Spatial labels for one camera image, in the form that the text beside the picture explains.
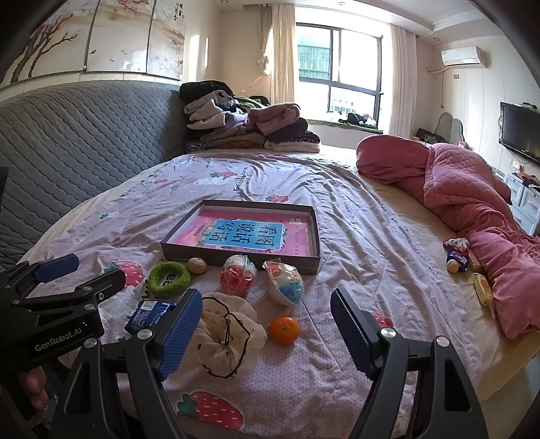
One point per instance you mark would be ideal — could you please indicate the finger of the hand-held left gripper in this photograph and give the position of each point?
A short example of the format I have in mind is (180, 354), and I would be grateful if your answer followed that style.
(101, 291)
(57, 268)

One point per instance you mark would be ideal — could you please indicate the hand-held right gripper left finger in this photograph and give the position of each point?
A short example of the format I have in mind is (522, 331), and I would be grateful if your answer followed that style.
(181, 333)

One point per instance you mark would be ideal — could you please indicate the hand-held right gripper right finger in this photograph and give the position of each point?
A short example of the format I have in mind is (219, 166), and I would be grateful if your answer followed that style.
(352, 333)

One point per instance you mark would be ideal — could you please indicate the blue snack packet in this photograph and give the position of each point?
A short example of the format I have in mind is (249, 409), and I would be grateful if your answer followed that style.
(145, 316)

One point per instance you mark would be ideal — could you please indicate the orange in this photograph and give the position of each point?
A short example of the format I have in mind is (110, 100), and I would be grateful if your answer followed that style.
(284, 330)

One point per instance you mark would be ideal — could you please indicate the clear ball with red filling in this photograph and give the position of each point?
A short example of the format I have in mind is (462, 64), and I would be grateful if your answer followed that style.
(237, 276)

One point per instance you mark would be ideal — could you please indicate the brown cardboard box tray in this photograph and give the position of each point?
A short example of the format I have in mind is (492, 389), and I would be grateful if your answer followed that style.
(181, 251)

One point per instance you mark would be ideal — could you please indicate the clear ball with blue filling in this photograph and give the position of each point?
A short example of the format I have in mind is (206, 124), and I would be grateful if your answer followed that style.
(284, 285)

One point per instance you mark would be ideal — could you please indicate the person's left hand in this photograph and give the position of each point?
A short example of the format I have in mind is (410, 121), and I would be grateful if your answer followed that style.
(36, 382)

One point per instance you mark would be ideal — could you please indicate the pink picture book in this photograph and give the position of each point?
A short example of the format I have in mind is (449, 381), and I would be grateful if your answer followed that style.
(253, 234)

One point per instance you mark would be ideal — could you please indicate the grey quilted headboard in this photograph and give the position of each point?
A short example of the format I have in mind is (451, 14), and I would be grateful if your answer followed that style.
(84, 135)

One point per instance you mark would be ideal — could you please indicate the red and white snack packet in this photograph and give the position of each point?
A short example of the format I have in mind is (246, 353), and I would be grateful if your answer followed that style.
(456, 244)

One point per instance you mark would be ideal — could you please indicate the yellow packet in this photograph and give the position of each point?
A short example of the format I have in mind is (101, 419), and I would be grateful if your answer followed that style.
(483, 290)

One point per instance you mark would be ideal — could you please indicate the pink quilt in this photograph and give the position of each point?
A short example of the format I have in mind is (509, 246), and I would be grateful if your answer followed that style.
(472, 190)

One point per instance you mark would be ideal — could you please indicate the green window seat cushion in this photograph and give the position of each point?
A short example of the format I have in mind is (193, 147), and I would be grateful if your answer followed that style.
(325, 125)

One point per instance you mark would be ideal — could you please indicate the dark bag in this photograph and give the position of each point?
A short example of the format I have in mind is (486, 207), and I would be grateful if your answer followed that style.
(428, 136)

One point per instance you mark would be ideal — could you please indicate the dark clothes on windowsill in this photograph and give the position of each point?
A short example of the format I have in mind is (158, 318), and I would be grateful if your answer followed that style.
(356, 119)

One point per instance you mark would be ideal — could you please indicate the pile of folded clothes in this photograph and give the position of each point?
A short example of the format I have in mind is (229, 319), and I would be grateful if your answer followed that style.
(253, 126)

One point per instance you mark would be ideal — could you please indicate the white drawer cabinet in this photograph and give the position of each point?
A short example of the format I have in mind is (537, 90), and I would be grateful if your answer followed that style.
(525, 198)

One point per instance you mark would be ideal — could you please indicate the beige curtain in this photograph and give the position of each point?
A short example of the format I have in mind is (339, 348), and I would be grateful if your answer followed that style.
(283, 50)
(401, 84)

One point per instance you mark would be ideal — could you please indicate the air conditioner pipe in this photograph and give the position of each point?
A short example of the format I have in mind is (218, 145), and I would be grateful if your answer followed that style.
(441, 88)

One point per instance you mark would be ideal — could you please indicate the black television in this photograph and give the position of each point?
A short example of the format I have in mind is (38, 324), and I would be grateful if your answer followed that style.
(521, 126)

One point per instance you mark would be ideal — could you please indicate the window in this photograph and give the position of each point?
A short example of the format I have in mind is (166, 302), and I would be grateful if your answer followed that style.
(333, 63)

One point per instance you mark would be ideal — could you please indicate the white curtain tieback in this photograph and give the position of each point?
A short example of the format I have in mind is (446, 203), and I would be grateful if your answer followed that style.
(263, 64)

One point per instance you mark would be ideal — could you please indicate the white air conditioner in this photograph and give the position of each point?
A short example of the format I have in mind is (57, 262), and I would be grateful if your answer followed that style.
(462, 57)

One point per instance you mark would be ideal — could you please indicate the flower wall painting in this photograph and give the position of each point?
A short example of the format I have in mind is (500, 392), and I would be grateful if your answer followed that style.
(118, 38)

